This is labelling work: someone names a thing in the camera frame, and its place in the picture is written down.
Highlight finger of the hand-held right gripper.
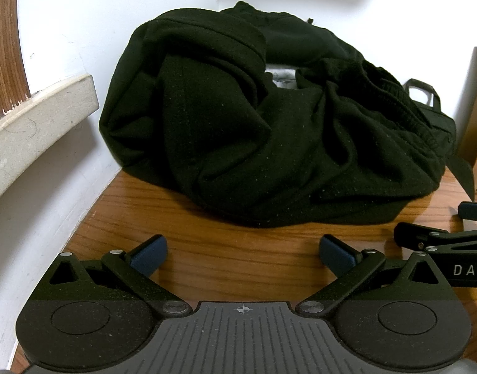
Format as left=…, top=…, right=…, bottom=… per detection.
left=458, top=201, right=477, bottom=223
left=394, top=222, right=477, bottom=257

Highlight black pants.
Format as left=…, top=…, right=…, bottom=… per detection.
left=98, top=10, right=457, bottom=228

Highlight beige window sill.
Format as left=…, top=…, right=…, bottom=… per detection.
left=0, top=74, right=100, bottom=208

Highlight wooden window frame post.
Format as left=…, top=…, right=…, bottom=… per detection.
left=0, top=0, right=32, bottom=125

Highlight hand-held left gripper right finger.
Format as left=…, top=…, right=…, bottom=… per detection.
left=295, top=235, right=456, bottom=317

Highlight black bag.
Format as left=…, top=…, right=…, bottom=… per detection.
left=402, top=79, right=476, bottom=203

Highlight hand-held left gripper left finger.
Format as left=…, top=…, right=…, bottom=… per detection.
left=33, top=235, right=192, bottom=317

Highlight white garment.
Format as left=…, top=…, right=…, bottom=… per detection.
left=265, top=66, right=298, bottom=89

